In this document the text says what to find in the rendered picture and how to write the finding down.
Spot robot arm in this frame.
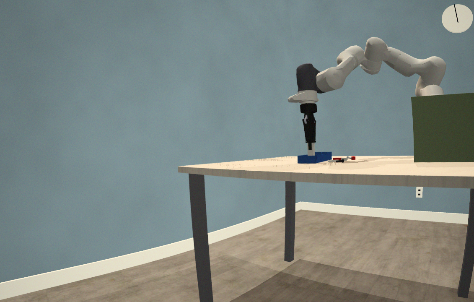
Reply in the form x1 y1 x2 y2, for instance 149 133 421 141
288 37 446 104

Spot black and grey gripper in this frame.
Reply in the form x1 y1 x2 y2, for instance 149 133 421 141
300 103 317 156

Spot blue bin rack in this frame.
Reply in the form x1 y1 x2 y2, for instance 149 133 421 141
298 152 332 164

